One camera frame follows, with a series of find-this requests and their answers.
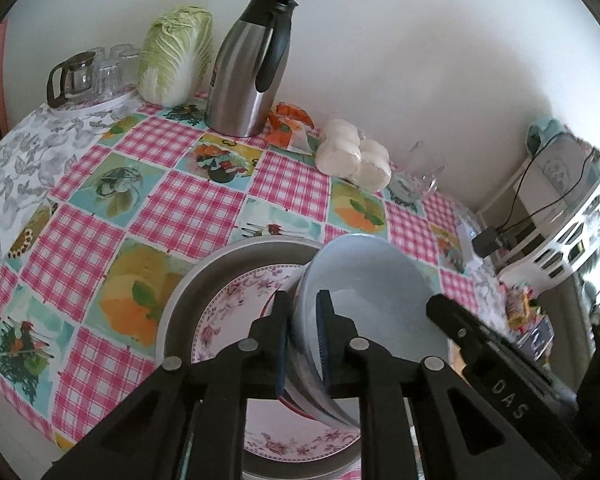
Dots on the orange snack packet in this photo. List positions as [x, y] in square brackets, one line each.
[288, 128]

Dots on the checkered patchwork tablecloth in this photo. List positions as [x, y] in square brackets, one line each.
[102, 215]

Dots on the clear drinking glass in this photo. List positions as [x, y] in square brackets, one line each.
[115, 71]

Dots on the pale blue round bowl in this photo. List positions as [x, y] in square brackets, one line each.
[381, 290]

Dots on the white power strip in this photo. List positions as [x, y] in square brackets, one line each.
[466, 235]

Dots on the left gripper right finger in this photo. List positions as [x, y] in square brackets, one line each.
[418, 418]

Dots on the clear glass pitcher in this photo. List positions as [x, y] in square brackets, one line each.
[417, 178]

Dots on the small white bowl red rim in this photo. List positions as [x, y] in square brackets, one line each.
[304, 386]

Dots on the steel thermos jug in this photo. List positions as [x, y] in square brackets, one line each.
[249, 68]

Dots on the steel round tray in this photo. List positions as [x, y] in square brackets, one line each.
[213, 307]

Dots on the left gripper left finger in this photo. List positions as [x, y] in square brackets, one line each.
[187, 420]

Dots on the white lattice shelf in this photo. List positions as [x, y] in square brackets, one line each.
[551, 209]

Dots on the napa cabbage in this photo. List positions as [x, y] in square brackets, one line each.
[175, 56]

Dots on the black power adapter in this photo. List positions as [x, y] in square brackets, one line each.
[489, 241]

